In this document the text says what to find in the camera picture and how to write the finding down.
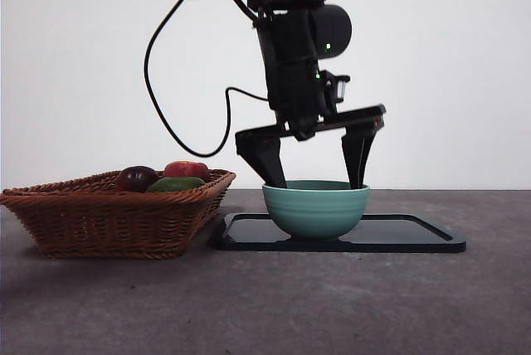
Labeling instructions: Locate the long black left arm cable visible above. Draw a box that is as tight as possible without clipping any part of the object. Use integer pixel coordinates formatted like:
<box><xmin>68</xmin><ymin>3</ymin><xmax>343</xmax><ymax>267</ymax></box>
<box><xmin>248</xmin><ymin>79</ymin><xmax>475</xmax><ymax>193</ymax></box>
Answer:
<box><xmin>143</xmin><ymin>0</ymin><xmax>273</xmax><ymax>158</ymax></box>

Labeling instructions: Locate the short black left arm cable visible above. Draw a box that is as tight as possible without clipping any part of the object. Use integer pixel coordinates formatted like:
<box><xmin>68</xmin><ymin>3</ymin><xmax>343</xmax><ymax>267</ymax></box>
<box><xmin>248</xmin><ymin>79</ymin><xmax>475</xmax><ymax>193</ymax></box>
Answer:
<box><xmin>226</xmin><ymin>0</ymin><xmax>259</xmax><ymax>29</ymax></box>

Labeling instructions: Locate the red fruit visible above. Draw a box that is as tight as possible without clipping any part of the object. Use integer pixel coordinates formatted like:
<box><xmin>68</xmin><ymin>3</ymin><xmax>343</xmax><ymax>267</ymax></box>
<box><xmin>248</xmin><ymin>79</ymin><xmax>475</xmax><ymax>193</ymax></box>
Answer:
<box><xmin>162</xmin><ymin>160</ymin><xmax>212</xmax><ymax>184</ymax></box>

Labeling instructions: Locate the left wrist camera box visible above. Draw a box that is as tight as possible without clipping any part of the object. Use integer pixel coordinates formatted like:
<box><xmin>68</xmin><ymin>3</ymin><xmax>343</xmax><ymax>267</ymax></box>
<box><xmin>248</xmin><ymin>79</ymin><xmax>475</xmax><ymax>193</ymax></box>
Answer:
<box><xmin>319</xmin><ymin>69</ymin><xmax>351</xmax><ymax>116</ymax></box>

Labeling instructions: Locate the brown wicker basket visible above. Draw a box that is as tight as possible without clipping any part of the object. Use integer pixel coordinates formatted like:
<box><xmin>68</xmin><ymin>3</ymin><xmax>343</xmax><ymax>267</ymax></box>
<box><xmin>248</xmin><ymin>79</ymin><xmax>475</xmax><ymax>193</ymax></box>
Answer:
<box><xmin>0</xmin><ymin>168</ymin><xmax>238</xmax><ymax>260</ymax></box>

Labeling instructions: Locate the dark purple fruit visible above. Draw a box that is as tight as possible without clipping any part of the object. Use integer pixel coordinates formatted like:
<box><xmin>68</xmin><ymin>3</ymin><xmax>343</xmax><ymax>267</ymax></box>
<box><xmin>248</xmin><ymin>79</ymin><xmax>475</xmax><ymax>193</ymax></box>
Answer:
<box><xmin>115</xmin><ymin>165</ymin><xmax>160</xmax><ymax>193</ymax></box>

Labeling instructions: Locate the teal ceramic bowl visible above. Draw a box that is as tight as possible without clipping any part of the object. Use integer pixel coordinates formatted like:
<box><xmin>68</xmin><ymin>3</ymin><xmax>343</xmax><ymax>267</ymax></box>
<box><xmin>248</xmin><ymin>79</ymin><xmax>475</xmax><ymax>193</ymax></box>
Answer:
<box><xmin>261</xmin><ymin>179</ymin><xmax>371</xmax><ymax>242</ymax></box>

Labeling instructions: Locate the green fruit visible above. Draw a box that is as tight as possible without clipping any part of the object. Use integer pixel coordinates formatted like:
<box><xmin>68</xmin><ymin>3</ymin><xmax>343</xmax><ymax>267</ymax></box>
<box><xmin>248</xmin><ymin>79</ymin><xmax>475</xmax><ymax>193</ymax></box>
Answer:
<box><xmin>145</xmin><ymin>176</ymin><xmax>207</xmax><ymax>194</ymax></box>

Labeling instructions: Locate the dark teal rectangular tray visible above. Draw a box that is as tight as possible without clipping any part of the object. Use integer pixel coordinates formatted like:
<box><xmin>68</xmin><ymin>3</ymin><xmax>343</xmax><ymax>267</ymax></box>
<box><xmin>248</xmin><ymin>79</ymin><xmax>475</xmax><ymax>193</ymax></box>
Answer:
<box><xmin>212</xmin><ymin>212</ymin><xmax>468</xmax><ymax>254</ymax></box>

